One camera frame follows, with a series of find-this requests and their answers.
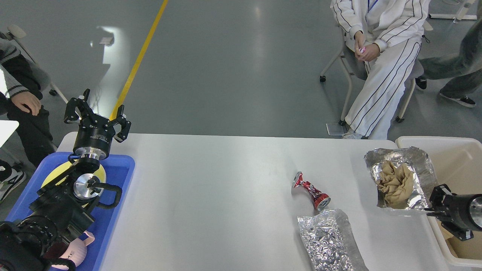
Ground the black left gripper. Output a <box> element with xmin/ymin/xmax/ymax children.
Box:
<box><xmin>64</xmin><ymin>89</ymin><xmax>131</xmax><ymax>161</ymax></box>

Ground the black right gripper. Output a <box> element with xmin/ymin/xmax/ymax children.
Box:
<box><xmin>425</xmin><ymin>184</ymin><xmax>482</xmax><ymax>241</ymax></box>

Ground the brown paper bag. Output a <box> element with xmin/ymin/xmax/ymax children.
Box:
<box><xmin>437</xmin><ymin>221</ymin><xmax>459</xmax><ymax>258</ymax></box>

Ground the silver foil bag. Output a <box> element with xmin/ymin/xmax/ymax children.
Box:
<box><xmin>364</xmin><ymin>146</ymin><xmax>439</xmax><ymax>214</ymax></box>
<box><xmin>297</xmin><ymin>208</ymin><xmax>368</xmax><ymax>271</ymax></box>

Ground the yellow plastic plate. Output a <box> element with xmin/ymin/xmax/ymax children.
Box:
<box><xmin>40</xmin><ymin>160</ymin><xmax>106</xmax><ymax>207</ymax></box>

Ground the pink HOME mug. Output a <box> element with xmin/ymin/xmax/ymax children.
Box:
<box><xmin>49</xmin><ymin>230</ymin><xmax>95</xmax><ymax>267</ymax></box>

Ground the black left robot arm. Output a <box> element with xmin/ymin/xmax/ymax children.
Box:
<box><xmin>1</xmin><ymin>89</ymin><xmax>131</xmax><ymax>271</ymax></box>

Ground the blue plastic tray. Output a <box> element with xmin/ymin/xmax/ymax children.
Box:
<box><xmin>5</xmin><ymin>152</ymin><xmax>135</xmax><ymax>271</ymax></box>

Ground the white plastic bin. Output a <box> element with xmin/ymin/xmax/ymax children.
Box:
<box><xmin>396</xmin><ymin>137</ymin><xmax>482</xmax><ymax>271</ymax></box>

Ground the crumpled brown paper ball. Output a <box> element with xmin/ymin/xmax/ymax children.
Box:
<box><xmin>376</xmin><ymin>160</ymin><xmax>414</xmax><ymax>209</ymax></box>

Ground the standing person in dark clothes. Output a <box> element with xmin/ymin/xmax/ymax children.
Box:
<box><xmin>0</xmin><ymin>38</ymin><xmax>57</xmax><ymax>204</ymax></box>

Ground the white side table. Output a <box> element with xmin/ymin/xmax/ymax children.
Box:
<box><xmin>0</xmin><ymin>120</ymin><xmax>19</xmax><ymax>147</ymax></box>

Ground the grey chair at left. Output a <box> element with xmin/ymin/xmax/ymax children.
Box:
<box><xmin>0</xmin><ymin>24</ymin><xmax>68</xmax><ymax>104</ymax></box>

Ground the crumpled silver foil bag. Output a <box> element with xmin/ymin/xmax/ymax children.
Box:
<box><xmin>297</xmin><ymin>208</ymin><xmax>368</xmax><ymax>271</ymax></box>

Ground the crushed red soda can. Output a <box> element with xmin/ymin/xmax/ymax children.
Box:
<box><xmin>292</xmin><ymin>171</ymin><xmax>331</xmax><ymax>212</ymax></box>

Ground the walking person in grey trousers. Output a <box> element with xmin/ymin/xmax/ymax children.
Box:
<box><xmin>415</xmin><ymin>1</ymin><xmax>482</xmax><ymax>108</ymax></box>

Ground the grey rolling chair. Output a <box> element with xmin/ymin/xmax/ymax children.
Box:
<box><xmin>319</xmin><ymin>24</ymin><xmax>423</xmax><ymax>127</ymax></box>

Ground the seated person in white tracksuit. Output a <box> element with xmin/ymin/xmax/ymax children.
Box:
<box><xmin>330</xmin><ymin>0</ymin><xmax>429</xmax><ymax>140</ymax></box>

